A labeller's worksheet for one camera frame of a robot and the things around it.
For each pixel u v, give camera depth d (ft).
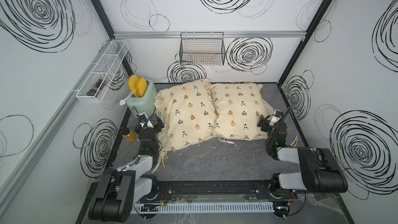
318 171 1.50
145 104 2.99
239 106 2.98
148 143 2.13
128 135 2.78
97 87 2.19
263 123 2.58
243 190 2.48
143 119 2.32
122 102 2.94
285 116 2.48
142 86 3.11
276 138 2.29
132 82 2.97
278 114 2.50
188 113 3.00
